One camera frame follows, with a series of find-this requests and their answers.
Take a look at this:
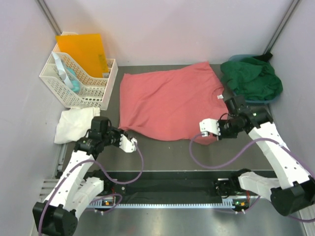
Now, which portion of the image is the grey slotted cable duct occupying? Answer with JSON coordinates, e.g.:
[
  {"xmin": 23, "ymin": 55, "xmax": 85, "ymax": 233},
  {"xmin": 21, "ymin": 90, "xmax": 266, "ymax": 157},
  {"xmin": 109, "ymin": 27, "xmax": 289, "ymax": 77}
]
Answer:
[{"xmin": 86, "ymin": 198, "xmax": 249, "ymax": 209}]

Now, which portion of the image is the blue laundry basket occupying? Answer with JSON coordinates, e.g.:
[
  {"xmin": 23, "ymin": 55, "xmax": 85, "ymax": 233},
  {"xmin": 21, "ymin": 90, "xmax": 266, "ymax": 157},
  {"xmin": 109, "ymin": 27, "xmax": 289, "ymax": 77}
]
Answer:
[{"xmin": 228, "ymin": 54, "xmax": 280, "ymax": 106}]

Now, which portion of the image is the green t shirt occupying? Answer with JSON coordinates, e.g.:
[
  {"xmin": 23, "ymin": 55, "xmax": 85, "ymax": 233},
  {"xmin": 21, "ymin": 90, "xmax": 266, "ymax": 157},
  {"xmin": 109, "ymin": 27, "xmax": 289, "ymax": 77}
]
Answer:
[{"xmin": 220, "ymin": 57, "xmax": 283, "ymax": 101}]

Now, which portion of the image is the dark grey table mat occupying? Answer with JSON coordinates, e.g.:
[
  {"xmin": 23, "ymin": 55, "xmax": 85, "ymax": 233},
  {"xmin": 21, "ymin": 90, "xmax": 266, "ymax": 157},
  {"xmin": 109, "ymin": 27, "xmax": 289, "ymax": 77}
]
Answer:
[{"xmin": 55, "ymin": 64, "xmax": 279, "ymax": 173}]

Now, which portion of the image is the orange plastic board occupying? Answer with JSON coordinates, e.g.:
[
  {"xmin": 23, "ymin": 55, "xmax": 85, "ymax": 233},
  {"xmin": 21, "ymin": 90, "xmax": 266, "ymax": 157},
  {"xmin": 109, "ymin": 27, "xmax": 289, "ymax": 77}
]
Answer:
[{"xmin": 56, "ymin": 33, "xmax": 109, "ymax": 78}]

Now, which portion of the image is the aluminium frame rail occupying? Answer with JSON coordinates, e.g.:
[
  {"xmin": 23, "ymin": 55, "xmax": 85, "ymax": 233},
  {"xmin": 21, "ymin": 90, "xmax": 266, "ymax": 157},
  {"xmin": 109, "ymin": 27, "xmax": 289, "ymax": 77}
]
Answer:
[{"xmin": 35, "ymin": 0, "xmax": 62, "ymax": 35}]

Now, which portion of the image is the white folded t shirt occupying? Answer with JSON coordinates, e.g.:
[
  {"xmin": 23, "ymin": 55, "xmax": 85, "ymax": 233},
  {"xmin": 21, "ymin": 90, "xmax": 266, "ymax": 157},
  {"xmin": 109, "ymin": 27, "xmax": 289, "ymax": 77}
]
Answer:
[{"xmin": 54, "ymin": 107, "xmax": 100, "ymax": 145}]

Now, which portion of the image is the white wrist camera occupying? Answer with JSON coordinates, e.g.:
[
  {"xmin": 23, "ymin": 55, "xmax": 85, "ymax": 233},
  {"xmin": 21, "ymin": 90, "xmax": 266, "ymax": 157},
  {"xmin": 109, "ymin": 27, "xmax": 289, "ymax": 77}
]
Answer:
[
  {"xmin": 199, "ymin": 118, "xmax": 221, "ymax": 137},
  {"xmin": 119, "ymin": 134, "xmax": 137, "ymax": 153}
]

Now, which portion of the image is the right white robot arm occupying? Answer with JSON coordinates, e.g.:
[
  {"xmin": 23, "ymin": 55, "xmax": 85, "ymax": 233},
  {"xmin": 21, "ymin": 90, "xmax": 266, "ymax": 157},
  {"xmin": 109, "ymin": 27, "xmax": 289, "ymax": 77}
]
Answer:
[{"xmin": 218, "ymin": 95, "xmax": 315, "ymax": 216}]

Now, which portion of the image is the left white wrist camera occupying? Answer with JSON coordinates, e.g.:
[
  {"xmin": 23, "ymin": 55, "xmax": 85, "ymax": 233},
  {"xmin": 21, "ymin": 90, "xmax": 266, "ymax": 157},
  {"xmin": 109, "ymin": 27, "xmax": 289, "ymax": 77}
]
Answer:
[{"xmin": 119, "ymin": 134, "xmax": 137, "ymax": 153}]

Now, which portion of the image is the white perforated desk organizer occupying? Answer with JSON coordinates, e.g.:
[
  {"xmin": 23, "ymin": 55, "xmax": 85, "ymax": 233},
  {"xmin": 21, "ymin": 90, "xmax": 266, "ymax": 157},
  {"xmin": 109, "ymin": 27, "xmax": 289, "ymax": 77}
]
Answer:
[{"xmin": 39, "ymin": 32, "xmax": 118, "ymax": 110}]

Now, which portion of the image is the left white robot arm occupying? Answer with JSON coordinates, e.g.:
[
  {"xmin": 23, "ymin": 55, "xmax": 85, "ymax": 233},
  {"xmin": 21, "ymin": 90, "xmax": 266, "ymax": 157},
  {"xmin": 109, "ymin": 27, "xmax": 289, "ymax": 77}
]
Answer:
[{"xmin": 32, "ymin": 117, "xmax": 137, "ymax": 236}]

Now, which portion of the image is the pink t shirt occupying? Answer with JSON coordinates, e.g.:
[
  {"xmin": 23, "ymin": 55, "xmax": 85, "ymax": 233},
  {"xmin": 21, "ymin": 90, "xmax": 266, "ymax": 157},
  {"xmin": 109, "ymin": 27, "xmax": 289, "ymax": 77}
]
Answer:
[{"xmin": 119, "ymin": 62, "xmax": 227, "ymax": 141}]

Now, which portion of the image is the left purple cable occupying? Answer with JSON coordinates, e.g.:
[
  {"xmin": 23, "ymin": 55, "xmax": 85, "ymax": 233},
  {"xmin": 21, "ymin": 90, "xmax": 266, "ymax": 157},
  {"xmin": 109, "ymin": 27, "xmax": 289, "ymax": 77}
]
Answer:
[{"xmin": 36, "ymin": 141, "xmax": 145, "ymax": 234}]

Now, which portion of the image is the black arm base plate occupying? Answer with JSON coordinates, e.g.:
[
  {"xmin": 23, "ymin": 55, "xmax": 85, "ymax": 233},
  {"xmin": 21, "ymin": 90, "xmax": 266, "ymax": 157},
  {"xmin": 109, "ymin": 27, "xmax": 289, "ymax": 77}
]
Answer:
[{"xmin": 83, "ymin": 171, "xmax": 276, "ymax": 205}]

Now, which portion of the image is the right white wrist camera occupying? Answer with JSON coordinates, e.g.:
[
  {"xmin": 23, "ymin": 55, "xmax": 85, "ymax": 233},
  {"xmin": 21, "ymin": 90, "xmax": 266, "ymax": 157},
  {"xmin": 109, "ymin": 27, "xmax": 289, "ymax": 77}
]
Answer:
[{"xmin": 199, "ymin": 118, "xmax": 221, "ymax": 137}]

